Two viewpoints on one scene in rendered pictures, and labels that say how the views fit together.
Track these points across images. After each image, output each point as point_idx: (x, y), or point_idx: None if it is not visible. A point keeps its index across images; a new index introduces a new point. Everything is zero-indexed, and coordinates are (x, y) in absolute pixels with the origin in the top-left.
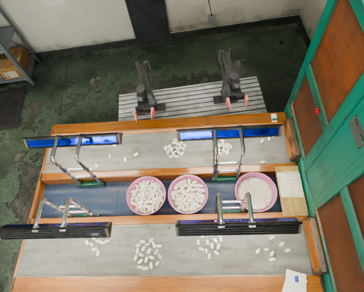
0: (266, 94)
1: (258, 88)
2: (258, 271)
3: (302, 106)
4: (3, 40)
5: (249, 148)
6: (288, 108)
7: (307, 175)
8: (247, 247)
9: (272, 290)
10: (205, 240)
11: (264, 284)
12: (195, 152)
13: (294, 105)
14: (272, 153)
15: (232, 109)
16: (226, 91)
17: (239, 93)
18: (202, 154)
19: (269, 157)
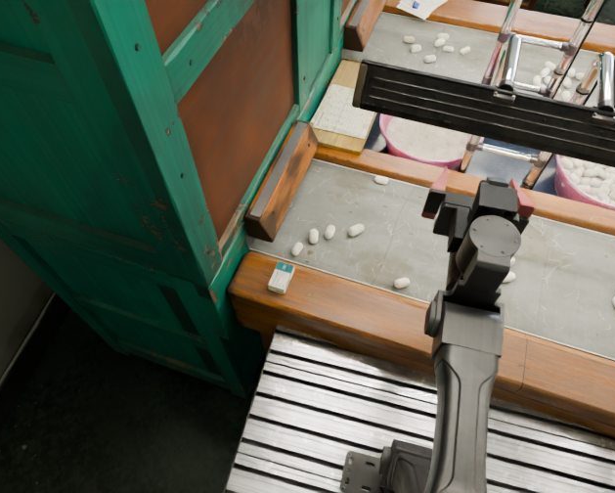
0: None
1: (236, 477)
2: (473, 33)
3: (230, 149)
4: None
5: (399, 227)
6: (222, 273)
7: (309, 85)
8: (481, 62)
9: (461, 5)
10: (571, 89)
11: (471, 12)
12: (579, 272)
13: (217, 233)
14: (343, 195)
15: (388, 418)
16: (419, 449)
17: (468, 205)
18: (553, 257)
19: (355, 187)
